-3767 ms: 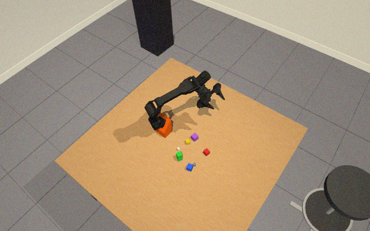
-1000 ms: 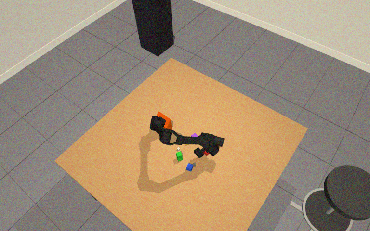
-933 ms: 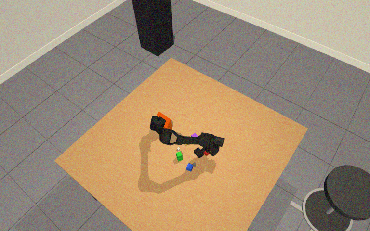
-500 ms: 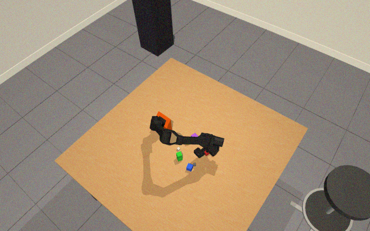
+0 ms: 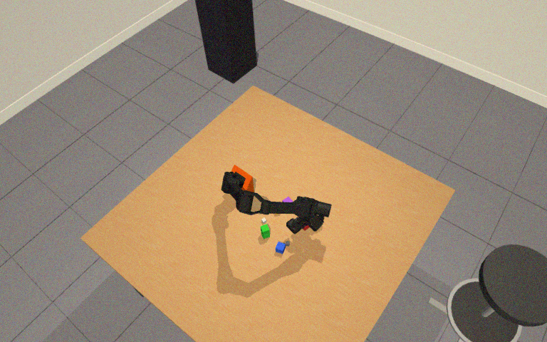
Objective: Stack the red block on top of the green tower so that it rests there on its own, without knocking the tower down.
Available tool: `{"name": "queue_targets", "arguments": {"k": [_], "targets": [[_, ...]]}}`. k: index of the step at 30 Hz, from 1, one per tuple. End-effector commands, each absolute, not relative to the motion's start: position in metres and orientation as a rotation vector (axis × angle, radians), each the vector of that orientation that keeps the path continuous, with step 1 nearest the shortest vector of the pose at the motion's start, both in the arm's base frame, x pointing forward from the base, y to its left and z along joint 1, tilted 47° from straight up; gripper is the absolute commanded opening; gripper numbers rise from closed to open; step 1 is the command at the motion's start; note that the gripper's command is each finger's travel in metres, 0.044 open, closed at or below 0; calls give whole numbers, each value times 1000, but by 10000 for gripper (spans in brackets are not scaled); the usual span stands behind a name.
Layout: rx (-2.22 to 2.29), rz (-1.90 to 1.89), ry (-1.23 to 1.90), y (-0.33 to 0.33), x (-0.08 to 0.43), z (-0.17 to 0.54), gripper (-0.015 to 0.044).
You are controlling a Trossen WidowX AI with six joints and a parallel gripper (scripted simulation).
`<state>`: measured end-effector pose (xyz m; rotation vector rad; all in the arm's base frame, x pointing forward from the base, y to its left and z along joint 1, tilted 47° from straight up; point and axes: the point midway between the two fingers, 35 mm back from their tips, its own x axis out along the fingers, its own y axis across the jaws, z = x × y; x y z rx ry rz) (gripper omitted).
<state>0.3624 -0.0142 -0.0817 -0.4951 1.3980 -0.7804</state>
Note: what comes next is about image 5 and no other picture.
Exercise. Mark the blue block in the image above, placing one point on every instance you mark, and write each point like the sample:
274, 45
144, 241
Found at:
280, 248

